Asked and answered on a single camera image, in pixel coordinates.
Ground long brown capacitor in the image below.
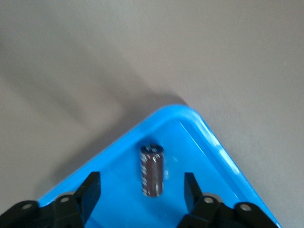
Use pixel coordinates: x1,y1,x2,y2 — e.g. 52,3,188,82
139,143,165,198

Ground blue plastic tray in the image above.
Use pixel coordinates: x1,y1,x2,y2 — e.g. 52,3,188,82
38,104,282,228

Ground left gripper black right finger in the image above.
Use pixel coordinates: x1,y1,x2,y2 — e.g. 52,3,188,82
182,172,222,228

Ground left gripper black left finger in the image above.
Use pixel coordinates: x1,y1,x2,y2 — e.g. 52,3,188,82
52,171,102,228

